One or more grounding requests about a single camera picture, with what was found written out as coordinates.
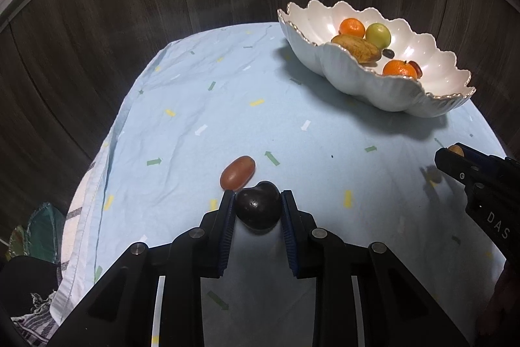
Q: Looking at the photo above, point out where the light blue printed cloth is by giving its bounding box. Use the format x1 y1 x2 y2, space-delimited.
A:
51 21 508 347

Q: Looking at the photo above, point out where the red-brown oval jujube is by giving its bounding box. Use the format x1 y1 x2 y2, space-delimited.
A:
220 155 256 191

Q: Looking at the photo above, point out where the tangerine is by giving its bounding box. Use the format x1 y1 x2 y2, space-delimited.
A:
382 60 418 80
339 18 366 38

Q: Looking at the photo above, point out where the green glass dish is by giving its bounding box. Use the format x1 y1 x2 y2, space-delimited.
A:
8 202 66 262

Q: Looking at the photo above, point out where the dark cloth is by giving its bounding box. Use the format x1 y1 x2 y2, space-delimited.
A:
0 255 61 327

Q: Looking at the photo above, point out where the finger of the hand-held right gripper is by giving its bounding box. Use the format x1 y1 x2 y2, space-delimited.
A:
459 144 507 169
435 147 488 185

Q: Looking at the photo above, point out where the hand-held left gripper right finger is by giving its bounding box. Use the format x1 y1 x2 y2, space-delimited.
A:
281 190 476 347

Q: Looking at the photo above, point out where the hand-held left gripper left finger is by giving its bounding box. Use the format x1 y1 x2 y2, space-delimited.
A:
51 190 237 347

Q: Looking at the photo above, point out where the brown potato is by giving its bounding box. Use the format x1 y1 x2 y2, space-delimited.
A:
331 34 383 64

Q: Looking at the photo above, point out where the white shell-shaped bowl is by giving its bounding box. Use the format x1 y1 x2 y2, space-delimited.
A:
277 0 477 118

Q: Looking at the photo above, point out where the dark purple plum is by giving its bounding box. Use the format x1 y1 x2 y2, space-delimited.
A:
236 180 282 232

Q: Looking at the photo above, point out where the green apple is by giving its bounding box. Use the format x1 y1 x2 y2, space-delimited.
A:
365 23 391 49

